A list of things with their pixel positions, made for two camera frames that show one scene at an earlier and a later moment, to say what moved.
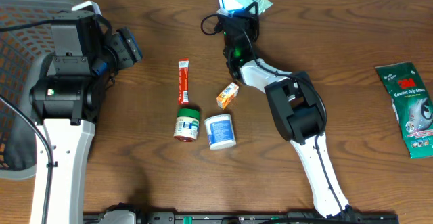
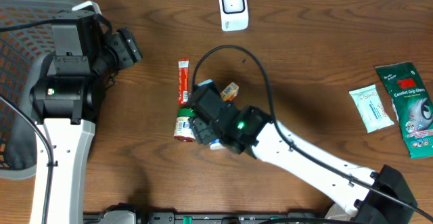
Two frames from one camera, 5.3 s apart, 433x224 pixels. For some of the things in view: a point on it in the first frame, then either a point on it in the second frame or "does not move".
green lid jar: x=187 y=124 does not move
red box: x=183 y=80 does not move
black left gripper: x=128 y=47 does not move
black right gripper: x=250 y=20 -> x=201 y=131
